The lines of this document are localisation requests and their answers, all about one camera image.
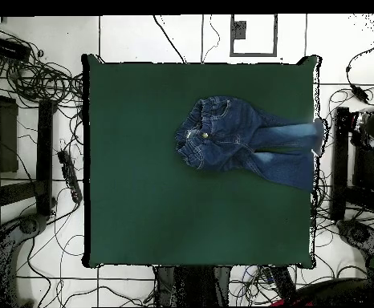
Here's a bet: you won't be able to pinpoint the tangle of black cables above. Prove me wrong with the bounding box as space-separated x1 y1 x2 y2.
0 23 85 110

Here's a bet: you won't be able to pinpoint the dark green table cloth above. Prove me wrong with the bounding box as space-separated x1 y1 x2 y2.
81 54 322 270

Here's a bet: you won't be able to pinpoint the black box with cables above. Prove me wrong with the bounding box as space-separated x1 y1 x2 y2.
0 35 31 61

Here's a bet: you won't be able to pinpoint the black power adapter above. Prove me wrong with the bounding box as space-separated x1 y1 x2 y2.
349 83 372 104

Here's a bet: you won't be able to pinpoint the blue denim jeans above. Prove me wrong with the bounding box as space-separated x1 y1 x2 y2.
173 95 326 193

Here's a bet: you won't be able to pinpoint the grey square frame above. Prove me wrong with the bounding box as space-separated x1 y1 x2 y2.
229 14 278 58

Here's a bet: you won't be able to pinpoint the black stand frame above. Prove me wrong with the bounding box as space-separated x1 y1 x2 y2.
0 72 59 222
330 81 374 225

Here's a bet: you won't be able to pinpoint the black power strip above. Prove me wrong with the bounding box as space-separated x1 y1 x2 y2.
57 150 83 204
270 265 298 302

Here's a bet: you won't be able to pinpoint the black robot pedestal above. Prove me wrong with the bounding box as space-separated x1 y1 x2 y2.
153 265 231 307

